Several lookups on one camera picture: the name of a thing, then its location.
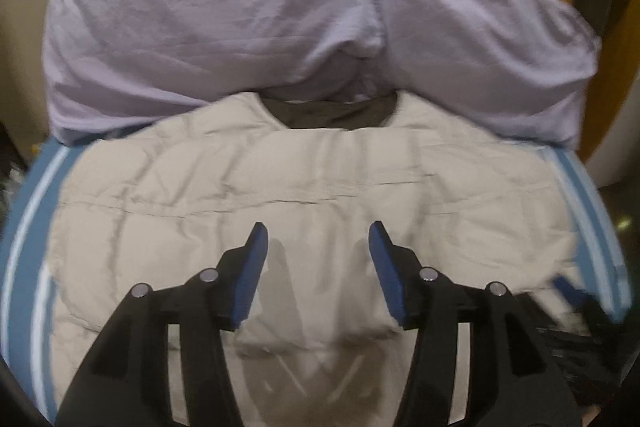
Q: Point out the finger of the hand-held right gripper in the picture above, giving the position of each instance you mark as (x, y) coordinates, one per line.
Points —
(567, 289)

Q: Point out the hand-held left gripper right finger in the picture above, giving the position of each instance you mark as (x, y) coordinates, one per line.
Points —
(387, 272)

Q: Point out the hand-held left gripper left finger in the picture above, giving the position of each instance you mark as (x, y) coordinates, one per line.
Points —
(250, 277)

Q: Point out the beige padded jacket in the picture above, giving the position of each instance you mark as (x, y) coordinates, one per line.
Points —
(320, 177)

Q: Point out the blue white striped bed sheet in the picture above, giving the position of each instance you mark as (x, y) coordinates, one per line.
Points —
(25, 257)

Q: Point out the bedside clutter pile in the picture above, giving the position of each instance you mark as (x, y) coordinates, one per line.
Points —
(15, 177)

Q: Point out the large lavender pillow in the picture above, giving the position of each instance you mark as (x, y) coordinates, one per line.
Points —
(200, 17)

